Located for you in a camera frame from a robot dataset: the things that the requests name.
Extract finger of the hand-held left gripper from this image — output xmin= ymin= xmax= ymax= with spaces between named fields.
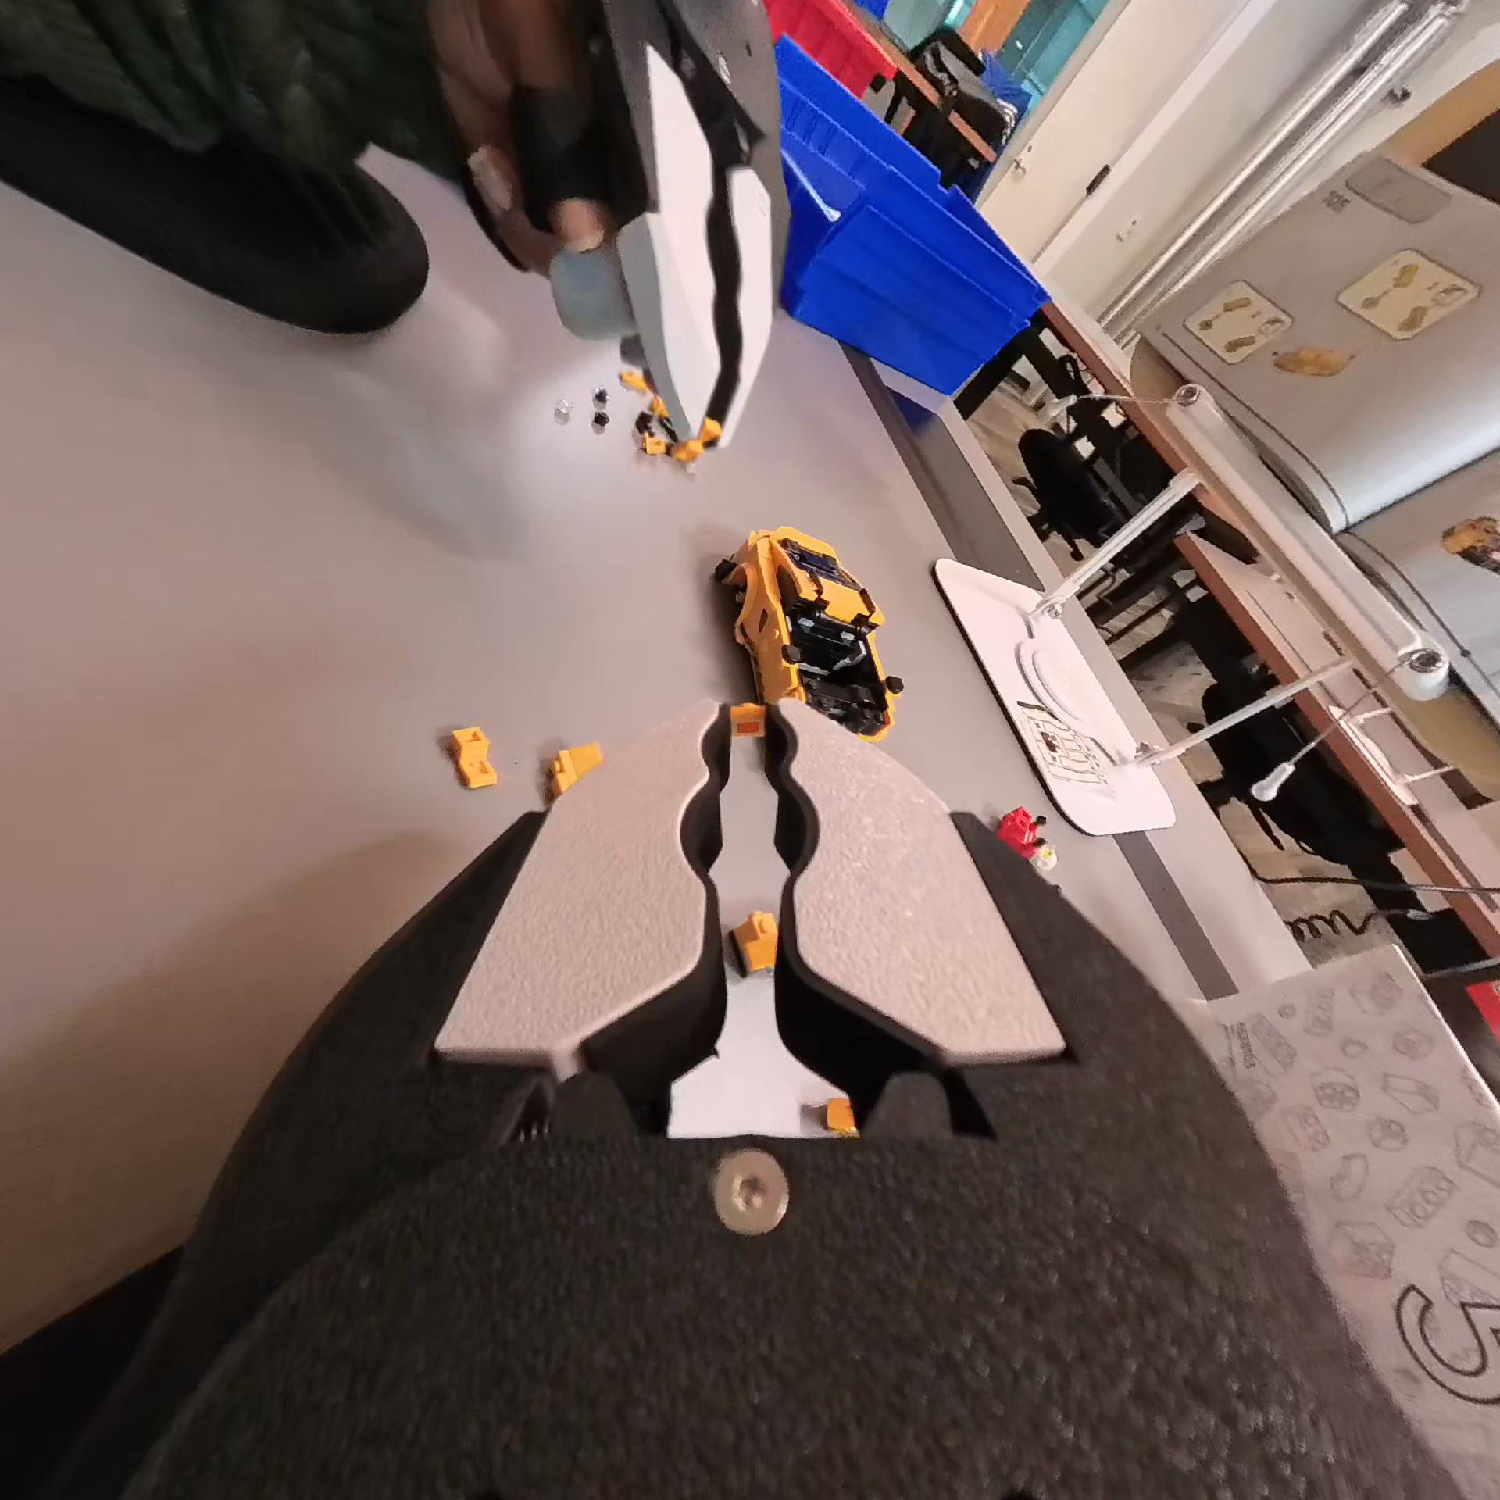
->
xmin=708 ymin=165 xmax=780 ymax=456
xmin=614 ymin=52 xmax=733 ymax=438

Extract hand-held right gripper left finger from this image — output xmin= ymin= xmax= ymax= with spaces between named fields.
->
xmin=433 ymin=700 xmax=730 ymax=1118

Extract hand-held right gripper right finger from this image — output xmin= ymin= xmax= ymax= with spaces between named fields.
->
xmin=764 ymin=700 xmax=1069 ymax=1118

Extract cluster of small toy parts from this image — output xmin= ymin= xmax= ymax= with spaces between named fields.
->
xmin=585 ymin=366 xmax=724 ymax=466

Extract yellow toy brick car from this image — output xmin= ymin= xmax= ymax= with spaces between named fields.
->
xmin=712 ymin=527 xmax=906 ymax=747

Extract white-tipped metal wire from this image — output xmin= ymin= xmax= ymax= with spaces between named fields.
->
xmin=1249 ymin=700 xmax=1362 ymax=806

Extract instruction booklet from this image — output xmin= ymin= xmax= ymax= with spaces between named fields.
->
xmin=1139 ymin=152 xmax=1500 ymax=661

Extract person's left forearm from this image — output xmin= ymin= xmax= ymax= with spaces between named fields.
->
xmin=0 ymin=0 xmax=460 ymax=177

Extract person's left hand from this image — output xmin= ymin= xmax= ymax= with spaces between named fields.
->
xmin=426 ymin=0 xmax=619 ymax=274

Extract red plastic bin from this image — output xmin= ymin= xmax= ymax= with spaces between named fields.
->
xmin=764 ymin=0 xmax=899 ymax=99

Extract blue plastic bin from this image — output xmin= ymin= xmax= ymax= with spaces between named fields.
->
xmin=772 ymin=33 xmax=980 ymax=283
xmin=780 ymin=175 xmax=1051 ymax=397

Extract clear sticker sheet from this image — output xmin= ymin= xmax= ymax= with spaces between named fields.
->
xmin=1014 ymin=700 xmax=1114 ymax=790

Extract wooden desk with blue items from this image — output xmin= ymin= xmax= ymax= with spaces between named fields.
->
xmin=860 ymin=0 xmax=1021 ymax=191

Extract white book stand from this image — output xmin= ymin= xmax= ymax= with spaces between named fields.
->
xmin=933 ymin=381 xmax=1455 ymax=840

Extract black office chair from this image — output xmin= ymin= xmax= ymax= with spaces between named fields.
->
xmin=1010 ymin=425 xmax=1128 ymax=563

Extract person's black clothing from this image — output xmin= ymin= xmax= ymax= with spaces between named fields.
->
xmin=0 ymin=75 xmax=431 ymax=338

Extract white printed paper bag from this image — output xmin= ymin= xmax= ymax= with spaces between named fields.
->
xmin=1192 ymin=945 xmax=1500 ymax=1500

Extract wooden desk with black legs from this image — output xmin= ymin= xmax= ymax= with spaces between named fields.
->
xmin=1037 ymin=299 xmax=1500 ymax=958

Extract grey metal wall pipes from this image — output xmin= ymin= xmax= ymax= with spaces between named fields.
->
xmin=1099 ymin=0 xmax=1471 ymax=345

